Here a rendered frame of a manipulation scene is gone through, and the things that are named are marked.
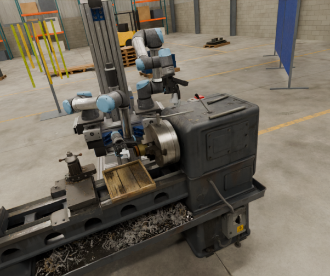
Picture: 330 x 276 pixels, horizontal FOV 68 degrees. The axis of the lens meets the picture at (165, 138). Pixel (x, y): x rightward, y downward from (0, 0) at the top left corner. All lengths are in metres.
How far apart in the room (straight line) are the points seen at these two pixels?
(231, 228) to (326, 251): 0.82
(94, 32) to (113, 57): 0.24
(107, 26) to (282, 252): 2.36
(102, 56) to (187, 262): 1.88
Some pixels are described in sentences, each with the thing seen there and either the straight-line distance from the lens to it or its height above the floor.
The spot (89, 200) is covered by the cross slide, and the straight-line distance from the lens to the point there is 1.56.
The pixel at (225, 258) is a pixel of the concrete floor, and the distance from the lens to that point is 2.36.
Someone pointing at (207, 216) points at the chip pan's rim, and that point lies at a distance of 1.88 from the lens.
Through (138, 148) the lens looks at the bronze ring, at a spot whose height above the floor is 1.11.
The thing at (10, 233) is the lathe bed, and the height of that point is 0.85.
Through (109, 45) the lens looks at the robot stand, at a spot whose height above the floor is 1.70.
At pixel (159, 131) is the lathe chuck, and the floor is 1.22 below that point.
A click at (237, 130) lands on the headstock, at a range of 1.75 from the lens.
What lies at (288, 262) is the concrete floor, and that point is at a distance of 2.43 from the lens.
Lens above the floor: 1.90
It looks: 27 degrees down
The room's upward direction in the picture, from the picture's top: 8 degrees counter-clockwise
